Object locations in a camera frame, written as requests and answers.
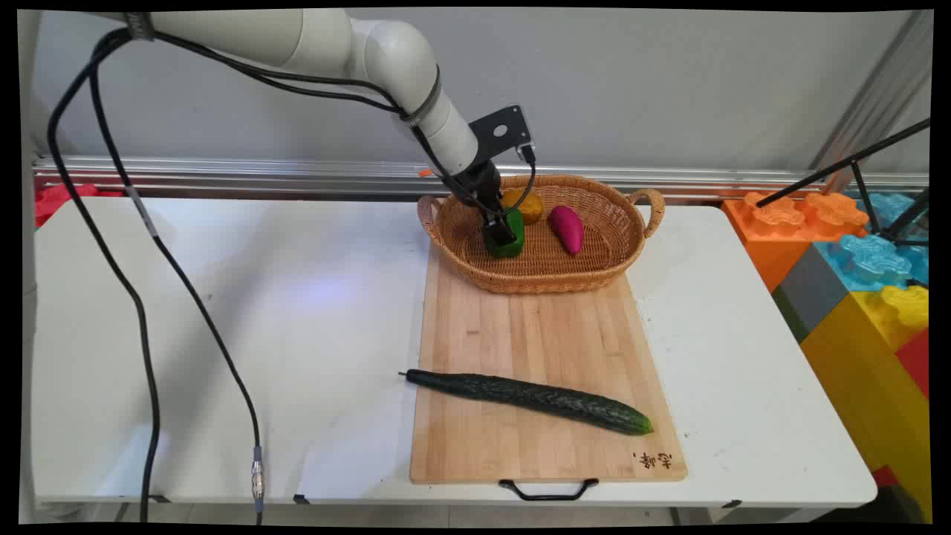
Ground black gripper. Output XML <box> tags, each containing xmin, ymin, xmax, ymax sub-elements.
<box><xmin>454</xmin><ymin>159</ymin><xmax>519</xmax><ymax>248</ymax></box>

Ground green bell pepper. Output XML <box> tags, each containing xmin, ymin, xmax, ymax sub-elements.
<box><xmin>484</xmin><ymin>208</ymin><xmax>527</xmax><ymax>259</ymax></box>

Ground long dark green cucumber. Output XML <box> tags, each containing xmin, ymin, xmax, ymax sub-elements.
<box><xmin>399</xmin><ymin>369</ymin><xmax>655</xmax><ymax>436</ymax></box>

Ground yellow orange toy fruit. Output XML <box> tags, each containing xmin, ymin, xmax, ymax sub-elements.
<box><xmin>500</xmin><ymin>188</ymin><xmax>545</xmax><ymax>226</ymax></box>

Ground woven wicker basket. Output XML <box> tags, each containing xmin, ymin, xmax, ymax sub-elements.
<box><xmin>417</xmin><ymin>174</ymin><xmax>666</xmax><ymax>295</ymax></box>

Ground purple sweet potato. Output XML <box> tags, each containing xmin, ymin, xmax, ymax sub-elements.
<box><xmin>548</xmin><ymin>205</ymin><xmax>585</xmax><ymax>256</ymax></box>

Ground bamboo cutting board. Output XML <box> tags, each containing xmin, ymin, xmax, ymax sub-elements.
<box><xmin>409</xmin><ymin>241</ymin><xmax>688</xmax><ymax>485</ymax></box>

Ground orange giant building block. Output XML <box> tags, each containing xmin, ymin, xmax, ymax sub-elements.
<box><xmin>722</xmin><ymin>190</ymin><xmax>871</xmax><ymax>293</ymax></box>

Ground grey giant building block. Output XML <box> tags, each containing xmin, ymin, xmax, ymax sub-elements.
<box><xmin>771</xmin><ymin>241</ymin><xmax>852</xmax><ymax>343</ymax></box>

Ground blue giant building block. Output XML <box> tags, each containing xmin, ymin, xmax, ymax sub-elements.
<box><xmin>814</xmin><ymin>192</ymin><xmax>930</xmax><ymax>293</ymax></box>

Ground black tripod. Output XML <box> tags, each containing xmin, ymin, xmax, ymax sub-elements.
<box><xmin>756</xmin><ymin>118</ymin><xmax>932</xmax><ymax>247</ymax></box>

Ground yellow giant building block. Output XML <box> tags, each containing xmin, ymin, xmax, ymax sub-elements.
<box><xmin>800</xmin><ymin>285</ymin><xmax>932</xmax><ymax>522</ymax></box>

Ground red giant building block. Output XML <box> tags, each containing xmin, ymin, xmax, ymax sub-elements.
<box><xmin>895</xmin><ymin>327</ymin><xmax>930</xmax><ymax>400</ymax></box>

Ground thin black camera cable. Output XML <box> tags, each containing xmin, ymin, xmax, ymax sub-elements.
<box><xmin>499</xmin><ymin>144</ymin><xmax>538</xmax><ymax>219</ymax></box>

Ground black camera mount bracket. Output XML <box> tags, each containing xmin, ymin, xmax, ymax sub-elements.
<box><xmin>468</xmin><ymin>105</ymin><xmax>535</xmax><ymax>162</ymax></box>

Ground aluminium rail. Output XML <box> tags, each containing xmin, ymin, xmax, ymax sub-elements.
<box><xmin>33</xmin><ymin>155</ymin><xmax>929</xmax><ymax>204</ymax></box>

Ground black cutting board handle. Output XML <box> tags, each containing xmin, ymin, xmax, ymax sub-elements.
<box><xmin>498</xmin><ymin>478</ymin><xmax>600</xmax><ymax>502</ymax></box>

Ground black cable with metal connector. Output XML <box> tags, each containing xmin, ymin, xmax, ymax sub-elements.
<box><xmin>88</xmin><ymin>45</ymin><xmax>266</xmax><ymax>525</ymax></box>

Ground thick black cable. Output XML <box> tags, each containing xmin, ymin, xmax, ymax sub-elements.
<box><xmin>47</xmin><ymin>28</ymin><xmax>161</xmax><ymax>523</ymax></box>

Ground slanted aluminium post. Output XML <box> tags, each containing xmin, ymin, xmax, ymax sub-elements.
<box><xmin>809</xmin><ymin>10</ymin><xmax>934</xmax><ymax>195</ymax></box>

